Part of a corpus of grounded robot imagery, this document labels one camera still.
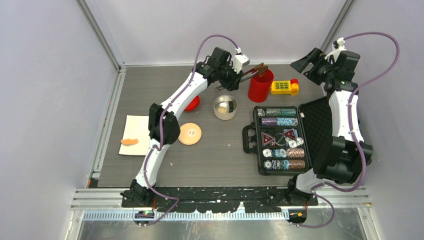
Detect orange food piece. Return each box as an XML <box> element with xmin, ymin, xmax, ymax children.
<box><xmin>120</xmin><ymin>138</ymin><xmax>139</xmax><ymax>146</ymax></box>

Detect white square plate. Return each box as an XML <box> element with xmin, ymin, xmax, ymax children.
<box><xmin>118</xmin><ymin>115</ymin><xmax>150</xmax><ymax>156</ymax></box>

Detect metal tongs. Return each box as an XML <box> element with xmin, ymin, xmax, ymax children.
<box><xmin>215</xmin><ymin>67</ymin><xmax>260</xmax><ymax>91</ymax></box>

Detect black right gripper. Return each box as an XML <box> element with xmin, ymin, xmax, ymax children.
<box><xmin>291</xmin><ymin>47</ymin><xmax>337</xmax><ymax>86</ymax></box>

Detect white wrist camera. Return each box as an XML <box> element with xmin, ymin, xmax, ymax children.
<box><xmin>324</xmin><ymin>37</ymin><xmax>346</xmax><ymax>64</ymax></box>
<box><xmin>232</xmin><ymin>47</ymin><xmax>250</xmax><ymax>74</ymax></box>

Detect black white sushi piece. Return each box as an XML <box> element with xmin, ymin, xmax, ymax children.
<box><xmin>219</xmin><ymin>101</ymin><xmax>235</xmax><ymax>114</ymax></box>

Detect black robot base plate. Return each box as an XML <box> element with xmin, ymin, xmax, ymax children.
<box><xmin>120</xmin><ymin>186</ymin><xmax>318</xmax><ymax>213</ymax></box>

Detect steel round lunch container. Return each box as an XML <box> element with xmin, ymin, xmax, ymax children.
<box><xmin>213</xmin><ymin>94</ymin><xmax>237</xmax><ymax>121</ymax></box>

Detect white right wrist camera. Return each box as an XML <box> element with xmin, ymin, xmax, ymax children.
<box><xmin>324</xmin><ymin>37</ymin><xmax>346</xmax><ymax>64</ymax></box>

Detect yellow tape measure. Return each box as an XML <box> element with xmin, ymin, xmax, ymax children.
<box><xmin>270</xmin><ymin>78</ymin><xmax>300</xmax><ymax>96</ymax></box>

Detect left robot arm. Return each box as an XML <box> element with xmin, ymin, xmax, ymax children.
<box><xmin>121</xmin><ymin>47</ymin><xmax>250</xmax><ymax>207</ymax></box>

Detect beige bun food piece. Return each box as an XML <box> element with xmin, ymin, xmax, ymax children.
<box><xmin>215</xmin><ymin>106</ymin><xmax>229</xmax><ymax>115</ymax></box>

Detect aluminium frame rail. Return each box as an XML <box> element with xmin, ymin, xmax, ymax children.
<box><xmin>68</xmin><ymin>187</ymin><xmax>373</xmax><ymax>231</ymax></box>

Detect red tall cup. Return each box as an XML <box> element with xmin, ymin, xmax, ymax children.
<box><xmin>247</xmin><ymin>69</ymin><xmax>274</xmax><ymax>103</ymax></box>

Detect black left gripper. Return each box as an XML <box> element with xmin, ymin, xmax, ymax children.
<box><xmin>218</xmin><ymin>62</ymin><xmax>245</xmax><ymax>92</ymax></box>

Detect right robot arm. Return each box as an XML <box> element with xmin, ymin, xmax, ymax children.
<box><xmin>285</xmin><ymin>48</ymin><xmax>373</xmax><ymax>205</ymax></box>

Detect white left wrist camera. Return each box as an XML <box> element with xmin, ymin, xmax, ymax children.
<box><xmin>232</xmin><ymin>47</ymin><xmax>250</xmax><ymax>74</ymax></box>

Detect black poker chip case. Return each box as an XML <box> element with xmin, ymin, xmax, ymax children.
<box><xmin>242</xmin><ymin>97</ymin><xmax>332</xmax><ymax>176</ymax></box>

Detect red round lid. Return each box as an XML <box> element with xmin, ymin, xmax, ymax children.
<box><xmin>184</xmin><ymin>95</ymin><xmax>201</xmax><ymax>112</ymax></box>

